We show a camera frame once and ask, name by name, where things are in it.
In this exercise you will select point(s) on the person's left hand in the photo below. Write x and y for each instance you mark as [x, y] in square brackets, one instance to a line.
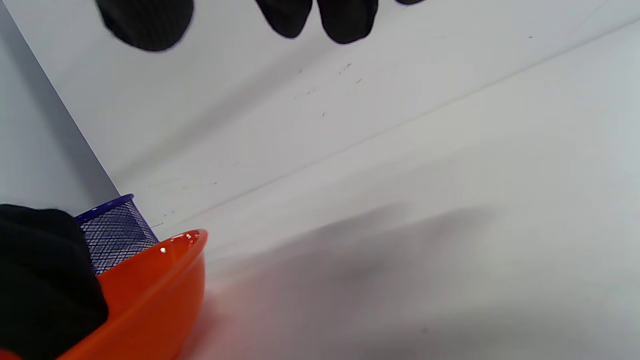
[45, 280]

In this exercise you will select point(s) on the blue mesh pen holder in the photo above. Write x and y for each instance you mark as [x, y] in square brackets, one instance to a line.
[117, 235]

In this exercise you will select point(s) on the person's right hand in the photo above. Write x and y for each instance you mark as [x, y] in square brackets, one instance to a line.
[145, 25]

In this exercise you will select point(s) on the white partition board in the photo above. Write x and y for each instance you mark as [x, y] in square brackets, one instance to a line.
[300, 125]

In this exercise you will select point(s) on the orange plastic bowl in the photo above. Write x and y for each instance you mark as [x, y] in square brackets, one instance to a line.
[150, 300]

